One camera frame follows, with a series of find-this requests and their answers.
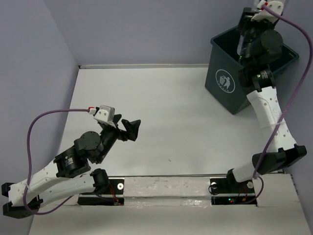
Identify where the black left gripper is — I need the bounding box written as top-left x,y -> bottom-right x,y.
97,114 -> 142,164

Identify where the large clear unlabeled bottle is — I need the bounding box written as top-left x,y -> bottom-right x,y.
237,35 -> 246,58

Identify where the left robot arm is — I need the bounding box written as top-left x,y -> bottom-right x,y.
1,114 -> 141,219

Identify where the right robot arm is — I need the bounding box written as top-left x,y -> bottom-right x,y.
225,0 -> 307,192

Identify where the dark green plastic bin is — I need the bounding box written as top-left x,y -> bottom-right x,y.
205,27 -> 299,115

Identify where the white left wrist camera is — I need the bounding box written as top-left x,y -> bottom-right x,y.
88,105 -> 115,123

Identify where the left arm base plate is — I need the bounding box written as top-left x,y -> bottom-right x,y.
77,177 -> 125,206

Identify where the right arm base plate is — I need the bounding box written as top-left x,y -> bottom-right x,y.
208,178 -> 257,206

